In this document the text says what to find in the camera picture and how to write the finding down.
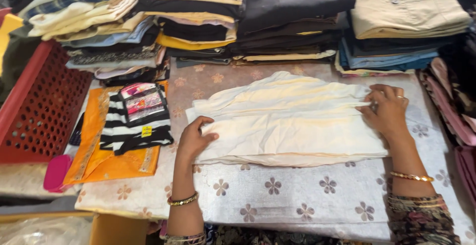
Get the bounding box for stack of beige blue clothes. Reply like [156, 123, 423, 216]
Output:
[334, 0, 474, 78]

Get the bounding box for stack of dark clothes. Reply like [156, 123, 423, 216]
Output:
[230, 0, 357, 66]

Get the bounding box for orange garment with gold trim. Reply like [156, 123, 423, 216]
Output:
[63, 81, 170, 185]

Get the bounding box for pink black packaged cloth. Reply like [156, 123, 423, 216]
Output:
[118, 82, 171, 128]

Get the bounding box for gold beaded bangle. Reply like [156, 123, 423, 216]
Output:
[167, 191, 200, 207]

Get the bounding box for white patterned fabric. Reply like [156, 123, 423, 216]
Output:
[0, 162, 82, 201]

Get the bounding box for yellow box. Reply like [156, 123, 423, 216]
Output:
[89, 213, 149, 245]

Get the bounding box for red perforated plastic basket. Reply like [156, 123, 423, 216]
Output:
[0, 8, 94, 164]

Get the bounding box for dark green cloth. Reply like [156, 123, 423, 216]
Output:
[0, 24, 44, 105]

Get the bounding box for stack of yellow black clothes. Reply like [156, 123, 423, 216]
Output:
[134, 0, 247, 68]

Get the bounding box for stack of mixed pale clothes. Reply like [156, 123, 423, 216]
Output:
[9, 0, 171, 87]

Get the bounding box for pink plastic object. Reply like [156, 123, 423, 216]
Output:
[43, 154, 74, 193]

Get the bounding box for clear plastic bag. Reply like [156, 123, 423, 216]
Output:
[0, 216, 93, 245]

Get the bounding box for silver floral table cloth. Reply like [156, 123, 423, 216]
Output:
[74, 61, 476, 244]

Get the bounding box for cream garment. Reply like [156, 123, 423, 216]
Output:
[185, 71, 389, 168]

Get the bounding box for person's right hand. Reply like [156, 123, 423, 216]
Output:
[355, 84, 410, 140]

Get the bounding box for yellow object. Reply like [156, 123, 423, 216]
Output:
[0, 13, 25, 75]

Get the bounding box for person's left hand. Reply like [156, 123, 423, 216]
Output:
[178, 116, 220, 162]

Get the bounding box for pile of pink clothes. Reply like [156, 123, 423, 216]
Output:
[418, 33, 476, 208]

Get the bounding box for black white striped garment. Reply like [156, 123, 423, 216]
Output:
[99, 89, 175, 156]

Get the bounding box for black remote control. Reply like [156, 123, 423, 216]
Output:
[69, 113, 86, 147]

